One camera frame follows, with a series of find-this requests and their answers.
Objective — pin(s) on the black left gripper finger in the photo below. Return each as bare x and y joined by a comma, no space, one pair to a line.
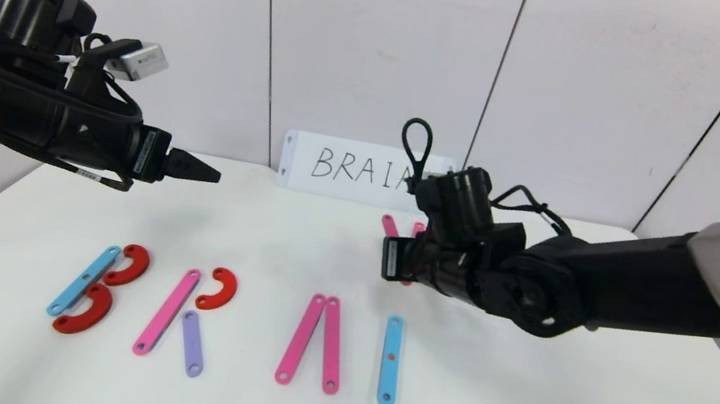
192,168

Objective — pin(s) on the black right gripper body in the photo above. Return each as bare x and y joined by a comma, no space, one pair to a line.
391,259

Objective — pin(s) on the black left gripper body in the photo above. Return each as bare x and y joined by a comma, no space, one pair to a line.
150,153

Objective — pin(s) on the pink bar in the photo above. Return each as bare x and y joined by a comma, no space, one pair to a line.
166,312
391,225
299,339
332,345
417,229

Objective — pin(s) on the red C-shaped piece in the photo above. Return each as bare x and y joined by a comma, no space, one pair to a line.
138,263
227,291
95,315

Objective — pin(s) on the short purple bar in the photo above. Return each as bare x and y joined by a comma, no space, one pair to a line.
192,343

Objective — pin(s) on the orange and black left arm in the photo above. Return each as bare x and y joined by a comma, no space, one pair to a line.
30,14

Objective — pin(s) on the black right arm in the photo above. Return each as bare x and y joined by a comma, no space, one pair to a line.
648,290

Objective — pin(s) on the white BRAIN sign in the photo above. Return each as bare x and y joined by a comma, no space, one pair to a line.
336,168

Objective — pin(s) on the light blue three-hole bar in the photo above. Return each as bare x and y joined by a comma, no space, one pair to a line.
393,345
83,280

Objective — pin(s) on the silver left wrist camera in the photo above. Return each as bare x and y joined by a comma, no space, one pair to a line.
144,60

